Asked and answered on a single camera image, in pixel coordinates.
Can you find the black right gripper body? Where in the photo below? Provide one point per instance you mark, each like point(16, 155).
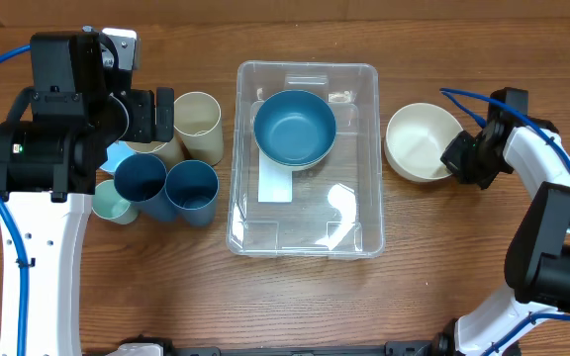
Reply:
point(474, 160)

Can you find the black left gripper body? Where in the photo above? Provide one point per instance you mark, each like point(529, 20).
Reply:
point(135, 117)

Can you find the light blue small cup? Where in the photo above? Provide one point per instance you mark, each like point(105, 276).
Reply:
point(117, 152)

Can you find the cream bowl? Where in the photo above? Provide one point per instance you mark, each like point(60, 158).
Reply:
point(296, 156)
point(416, 137)

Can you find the dark blue bowl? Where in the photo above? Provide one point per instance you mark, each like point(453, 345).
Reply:
point(294, 116)

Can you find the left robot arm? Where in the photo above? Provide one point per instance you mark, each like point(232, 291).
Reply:
point(52, 142)

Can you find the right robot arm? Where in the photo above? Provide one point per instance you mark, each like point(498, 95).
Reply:
point(537, 264)

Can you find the white label in container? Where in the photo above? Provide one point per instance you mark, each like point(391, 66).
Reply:
point(274, 181)

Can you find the clear plastic storage container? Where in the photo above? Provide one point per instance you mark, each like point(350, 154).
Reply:
point(337, 206)

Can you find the tall beige cup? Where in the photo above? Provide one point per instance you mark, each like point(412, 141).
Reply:
point(170, 153)
point(198, 121)

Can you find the tall dark blue cup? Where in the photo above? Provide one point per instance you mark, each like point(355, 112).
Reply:
point(140, 179)

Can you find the mint green small cup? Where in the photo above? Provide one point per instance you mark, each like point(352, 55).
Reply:
point(109, 205)

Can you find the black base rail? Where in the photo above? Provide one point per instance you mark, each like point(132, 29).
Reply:
point(144, 345)

